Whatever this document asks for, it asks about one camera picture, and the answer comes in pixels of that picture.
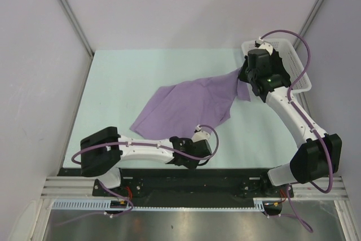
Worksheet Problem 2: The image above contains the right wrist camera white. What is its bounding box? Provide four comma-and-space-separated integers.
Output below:
254, 37, 274, 55

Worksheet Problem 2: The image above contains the rolled black t shirt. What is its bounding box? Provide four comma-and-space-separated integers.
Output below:
271, 49, 291, 87

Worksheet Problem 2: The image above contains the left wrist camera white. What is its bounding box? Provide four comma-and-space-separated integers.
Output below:
191, 125, 210, 142

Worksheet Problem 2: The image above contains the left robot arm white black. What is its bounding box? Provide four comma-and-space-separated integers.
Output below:
72, 125, 215, 196

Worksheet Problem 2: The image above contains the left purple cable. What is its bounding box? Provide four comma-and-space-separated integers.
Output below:
71, 124, 220, 168

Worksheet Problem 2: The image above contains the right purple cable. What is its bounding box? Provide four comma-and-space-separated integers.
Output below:
259, 29, 335, 194

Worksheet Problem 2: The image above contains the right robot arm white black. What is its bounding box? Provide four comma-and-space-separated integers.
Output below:
238, 49, 342, 196

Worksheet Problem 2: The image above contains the purple t shirt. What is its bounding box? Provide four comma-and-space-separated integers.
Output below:
130, 70, 250, 140

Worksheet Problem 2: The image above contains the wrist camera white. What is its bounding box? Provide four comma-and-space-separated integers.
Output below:
191, 125, 210, 142
254, 37, 274, 55

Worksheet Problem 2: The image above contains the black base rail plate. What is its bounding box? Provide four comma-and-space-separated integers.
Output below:
58, 167, 296, 208

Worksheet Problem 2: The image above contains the white slotted cable duct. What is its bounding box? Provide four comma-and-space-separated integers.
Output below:
52, 198, 283, 213

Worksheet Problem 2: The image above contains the purple cable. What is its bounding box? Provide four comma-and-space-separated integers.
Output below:
71, 124, 220, 168
259, 29, 335, 194

